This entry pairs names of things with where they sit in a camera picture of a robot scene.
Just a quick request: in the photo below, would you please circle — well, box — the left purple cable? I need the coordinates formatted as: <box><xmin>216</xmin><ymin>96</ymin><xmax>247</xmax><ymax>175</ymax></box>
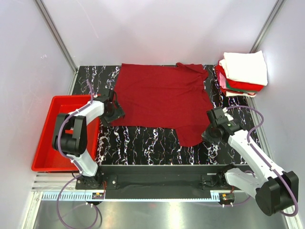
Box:
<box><xmin>56</xmin><ymin>80</ymin><xmax>103</xmax><ymax>227</ymax></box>

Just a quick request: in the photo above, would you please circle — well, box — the cream folded t-shirt bottom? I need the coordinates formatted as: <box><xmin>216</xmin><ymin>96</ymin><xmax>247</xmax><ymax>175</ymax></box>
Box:
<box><xmin>225</xmin><ymin>91</ymin><xmax>256</xmax><ymax>98</ymax></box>

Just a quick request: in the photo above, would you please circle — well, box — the white folded t-shirt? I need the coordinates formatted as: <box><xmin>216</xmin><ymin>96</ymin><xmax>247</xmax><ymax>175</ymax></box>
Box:
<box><xmin>219</xmin><ymin>51</ymin><xmax>268</xmax><ymax>86</ymax></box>

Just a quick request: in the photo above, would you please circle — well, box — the white slotted cable duct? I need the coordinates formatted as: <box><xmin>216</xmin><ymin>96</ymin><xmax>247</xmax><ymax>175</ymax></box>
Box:
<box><xmin>42</xmin><ymin>191</ymin><xmax>220</xmax><ymax>202</ymax></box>

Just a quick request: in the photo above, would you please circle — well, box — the left connector board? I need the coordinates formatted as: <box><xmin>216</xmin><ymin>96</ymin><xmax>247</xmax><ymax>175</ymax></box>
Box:
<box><xmin>92</xmin><ymin>192</ymin><xmax>105</xmax><ymax>200</ymax></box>

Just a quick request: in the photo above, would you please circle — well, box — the connector board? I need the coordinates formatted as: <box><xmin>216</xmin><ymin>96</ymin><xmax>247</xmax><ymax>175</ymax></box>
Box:
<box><xmin>222</xmin><ymin>193</ymin><xmax>235</xmax><ymax>201</ymax></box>
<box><xmin>92</xmin><ymin>192</ymin><xmax>105</xmax><ymax>200</ymax></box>

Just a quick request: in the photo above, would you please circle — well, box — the left aluminium frame post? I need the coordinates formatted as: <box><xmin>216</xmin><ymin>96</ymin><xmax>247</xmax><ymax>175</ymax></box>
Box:
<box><xmin>34</xmin><ymin>0</ymin><xmax>78</xmax><ymax>73</ymax></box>

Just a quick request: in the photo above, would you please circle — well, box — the right aluminium frame post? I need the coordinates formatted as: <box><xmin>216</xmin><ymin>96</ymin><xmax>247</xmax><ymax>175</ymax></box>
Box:
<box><xmin>249</xmin><ymin>0</ymin><xmax>286</xmax><ymax>53</ymax></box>

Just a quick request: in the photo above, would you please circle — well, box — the green folded t-shirt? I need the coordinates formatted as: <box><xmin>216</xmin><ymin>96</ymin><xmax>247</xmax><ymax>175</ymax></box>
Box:
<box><xmin>226</xmin><ymin>80</ymin><xmax>257</xmax><ymax>93</ymax></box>

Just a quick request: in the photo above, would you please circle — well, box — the red folded t-shirt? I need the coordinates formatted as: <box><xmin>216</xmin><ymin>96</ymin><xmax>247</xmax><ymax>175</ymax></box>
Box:
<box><xmin>215</xmin><ymin>65</ymin><xmax>264</xmax><ymax>93</ymax></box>

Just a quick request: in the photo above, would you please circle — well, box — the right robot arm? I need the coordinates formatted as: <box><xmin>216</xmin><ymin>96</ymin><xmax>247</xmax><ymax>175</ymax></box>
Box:
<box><xmin>202</xmin><ymin>107</ymin><xmax>299</xmax><ymax>217</ymax></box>

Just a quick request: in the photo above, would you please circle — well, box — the pink folded t-shirt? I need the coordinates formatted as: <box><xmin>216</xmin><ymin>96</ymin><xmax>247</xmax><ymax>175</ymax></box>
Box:
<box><xmin>218</xmin><ymin>72</ymin><xmax>227</xmax><ymax>89</ymax></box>

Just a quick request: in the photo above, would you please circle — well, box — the red plastic bin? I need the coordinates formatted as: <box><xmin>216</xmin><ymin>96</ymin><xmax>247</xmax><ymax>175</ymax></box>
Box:
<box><xmin>31</xmin><ymin>95</ymin><xmax>104</xmax><ymax>177</ymax></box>

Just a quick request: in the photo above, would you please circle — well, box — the right connector board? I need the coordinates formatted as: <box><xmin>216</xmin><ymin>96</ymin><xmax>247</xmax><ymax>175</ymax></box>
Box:
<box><xmin>222</xmin><ymin>193</ymin><xmax>235</xmax><ymax>201</ymax></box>

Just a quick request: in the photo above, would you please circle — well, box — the aluminium frame post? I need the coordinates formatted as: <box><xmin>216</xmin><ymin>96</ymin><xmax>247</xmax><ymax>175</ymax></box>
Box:
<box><xmin>34</xmin><ymin>0</ymin><xmax>78</xmax><ymax>73</ymax></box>
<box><xmin>249</xmin><ymin>0</ymin><xmax>286</xmax><ymax>53</ymax></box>

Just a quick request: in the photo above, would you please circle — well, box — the dark red t-shirt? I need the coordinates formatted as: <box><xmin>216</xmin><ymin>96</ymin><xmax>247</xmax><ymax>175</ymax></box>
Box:
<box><xmin>112</xmin><ymin>63</ymin><xmax>213</xmax><ymax>147</ymax></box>

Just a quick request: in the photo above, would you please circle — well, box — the purple cable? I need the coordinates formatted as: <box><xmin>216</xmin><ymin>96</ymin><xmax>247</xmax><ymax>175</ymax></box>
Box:
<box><xmin>224</xmin><ymin>106</ymin><xmax>298</xmax><ymax>217</ymax></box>
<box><xmin>56</xmin><ymin>80</ymin><xmax>103</xmax><ymax>227</ymax></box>

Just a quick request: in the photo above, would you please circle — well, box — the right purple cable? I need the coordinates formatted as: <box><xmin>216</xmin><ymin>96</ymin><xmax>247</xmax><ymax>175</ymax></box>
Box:
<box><xmin>224</xmin><ymin>106</ymin><xmax>298</xmax><ymax>217</ymax></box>

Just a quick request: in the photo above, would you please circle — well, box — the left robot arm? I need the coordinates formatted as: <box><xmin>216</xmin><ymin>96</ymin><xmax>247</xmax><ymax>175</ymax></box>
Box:
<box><xmin>52</xmin><ymin>89</ymin><xmax>125</xmax><ymax>189</ymax></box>

